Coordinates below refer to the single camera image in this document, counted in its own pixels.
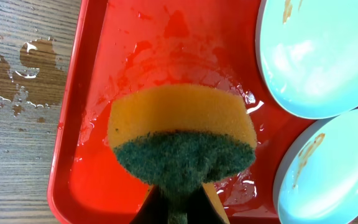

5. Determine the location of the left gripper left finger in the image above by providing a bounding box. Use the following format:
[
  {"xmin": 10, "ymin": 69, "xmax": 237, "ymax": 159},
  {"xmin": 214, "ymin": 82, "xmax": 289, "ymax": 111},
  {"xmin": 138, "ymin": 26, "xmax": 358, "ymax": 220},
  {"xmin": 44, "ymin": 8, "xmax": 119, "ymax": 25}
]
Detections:
[{"xmin": 130, "ymin": 186, "xmax": 168, "ymax": 224}]

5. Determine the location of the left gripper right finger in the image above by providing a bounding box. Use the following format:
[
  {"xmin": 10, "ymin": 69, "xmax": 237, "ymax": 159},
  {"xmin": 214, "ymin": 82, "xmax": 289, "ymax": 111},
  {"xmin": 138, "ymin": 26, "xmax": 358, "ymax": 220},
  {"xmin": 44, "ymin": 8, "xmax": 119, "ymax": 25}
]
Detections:
[{"xmin": 187, "ymin": 186, "xmax": 227, "ymax": 224}]

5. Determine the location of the green and orange sponge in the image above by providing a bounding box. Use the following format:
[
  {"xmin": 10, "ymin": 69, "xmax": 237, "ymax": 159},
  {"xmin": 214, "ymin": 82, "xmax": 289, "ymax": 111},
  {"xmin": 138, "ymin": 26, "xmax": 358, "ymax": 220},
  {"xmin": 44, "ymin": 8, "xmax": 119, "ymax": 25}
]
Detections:
[{"xmin": 108, "ymin": 84, "xmax": 257, "ymax": 223}]

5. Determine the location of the red plastic tray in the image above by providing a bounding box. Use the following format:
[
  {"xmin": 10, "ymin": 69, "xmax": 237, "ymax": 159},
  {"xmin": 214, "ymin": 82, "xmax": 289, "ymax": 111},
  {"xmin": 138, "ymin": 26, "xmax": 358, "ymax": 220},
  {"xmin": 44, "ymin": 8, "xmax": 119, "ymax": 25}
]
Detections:
[{"xmin": 47, "ymin": 0, "xmax": 358, "ymax": 223}]

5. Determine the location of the right light blue plate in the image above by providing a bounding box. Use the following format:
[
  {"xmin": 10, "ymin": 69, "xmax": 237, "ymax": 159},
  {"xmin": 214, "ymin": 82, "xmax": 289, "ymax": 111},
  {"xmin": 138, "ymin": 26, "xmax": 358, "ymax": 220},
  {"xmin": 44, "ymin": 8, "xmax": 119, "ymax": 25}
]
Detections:
[{"xmin": 273, "ymin": 109, "xmax": 358, "ymax": 224}]

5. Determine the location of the light blue plate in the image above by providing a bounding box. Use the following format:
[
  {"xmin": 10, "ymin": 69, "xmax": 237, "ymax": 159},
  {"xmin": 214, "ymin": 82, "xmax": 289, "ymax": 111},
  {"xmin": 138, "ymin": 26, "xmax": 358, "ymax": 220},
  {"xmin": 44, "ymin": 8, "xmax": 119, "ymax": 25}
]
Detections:
[
  {"xmin": 273, "ymin": 109, "xmax": 358, "ymax": 224},
  {"xmin": 255, "ymin": 0, "xmax": 358, "ymax": 119}
]

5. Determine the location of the top light blue plate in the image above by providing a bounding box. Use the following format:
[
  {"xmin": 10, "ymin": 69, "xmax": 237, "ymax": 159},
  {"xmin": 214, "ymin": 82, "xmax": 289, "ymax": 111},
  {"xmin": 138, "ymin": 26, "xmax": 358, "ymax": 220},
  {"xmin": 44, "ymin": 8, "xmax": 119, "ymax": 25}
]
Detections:
[{"xmin": 255, "ymin": 0, "xmax": 358, "ymax": 119}]

